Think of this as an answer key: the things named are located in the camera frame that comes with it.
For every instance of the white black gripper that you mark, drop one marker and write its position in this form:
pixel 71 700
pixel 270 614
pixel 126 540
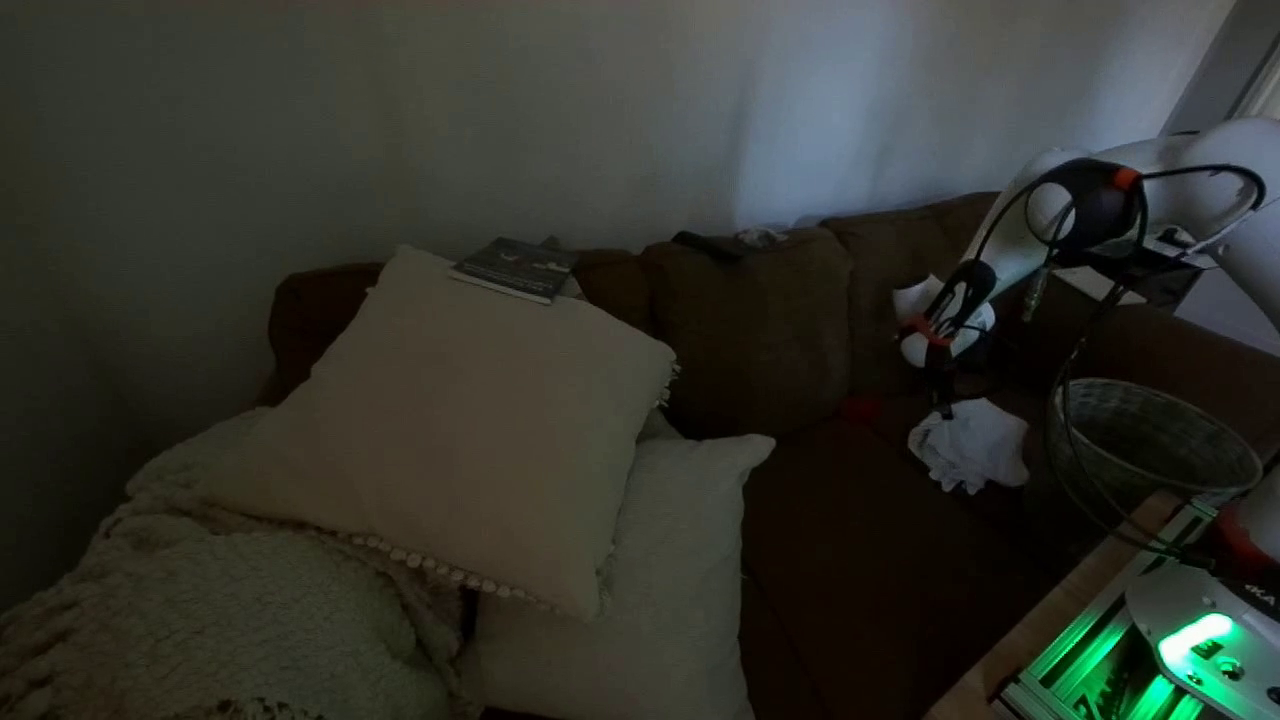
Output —
pixel 944 319

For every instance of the white towel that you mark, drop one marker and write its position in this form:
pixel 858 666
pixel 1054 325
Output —
pixel 971 446

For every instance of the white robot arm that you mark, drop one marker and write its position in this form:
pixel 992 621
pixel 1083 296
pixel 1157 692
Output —
pixel 1125 213

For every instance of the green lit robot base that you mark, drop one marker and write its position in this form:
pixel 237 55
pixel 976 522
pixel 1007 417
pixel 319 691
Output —
pixel 1188 628

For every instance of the grey woven laundry basket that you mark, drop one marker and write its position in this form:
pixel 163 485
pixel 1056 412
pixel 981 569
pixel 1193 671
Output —
pixel 1116 441

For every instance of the brown sofa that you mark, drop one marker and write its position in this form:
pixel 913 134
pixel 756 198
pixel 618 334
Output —
pixel 870 588

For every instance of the dark remote on sofa back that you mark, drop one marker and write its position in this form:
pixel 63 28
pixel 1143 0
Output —
pixel 734 244

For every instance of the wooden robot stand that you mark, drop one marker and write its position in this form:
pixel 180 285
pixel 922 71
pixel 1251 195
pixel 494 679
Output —
pixel 1054 621

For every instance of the dark book on sofa back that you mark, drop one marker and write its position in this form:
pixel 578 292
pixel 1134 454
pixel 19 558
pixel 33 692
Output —
pixel 519 266

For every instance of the white pillow underneath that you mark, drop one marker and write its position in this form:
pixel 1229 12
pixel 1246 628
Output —
pixel 664 642

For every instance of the white square pillow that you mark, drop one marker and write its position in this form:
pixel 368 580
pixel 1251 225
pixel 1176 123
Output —
pixel 466 430

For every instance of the cream knitted blanket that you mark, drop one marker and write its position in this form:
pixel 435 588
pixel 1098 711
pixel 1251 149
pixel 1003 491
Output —
pixel 194 614

